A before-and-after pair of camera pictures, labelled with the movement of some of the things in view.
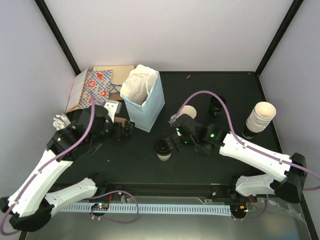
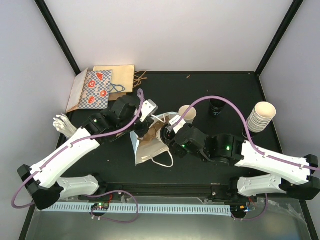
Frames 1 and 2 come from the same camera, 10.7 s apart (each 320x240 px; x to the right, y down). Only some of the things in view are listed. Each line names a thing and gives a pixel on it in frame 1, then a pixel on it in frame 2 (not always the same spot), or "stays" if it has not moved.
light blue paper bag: x=142 y=93 to x=149 y=145
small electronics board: x=100 y=206 stays
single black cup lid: x=162 y=147 to x=167 y=136
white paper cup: x=164 y=157 to x=158 y=135
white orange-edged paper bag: x=76 y=91 stays
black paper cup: x=216 y=107 stays
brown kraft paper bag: x=115 y=96 stays
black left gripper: x=127 y=131 to x=141 y=132
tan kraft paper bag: x=119 y=74 stays
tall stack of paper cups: x=262 y=114 stays
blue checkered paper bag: x=97 y=83 stays
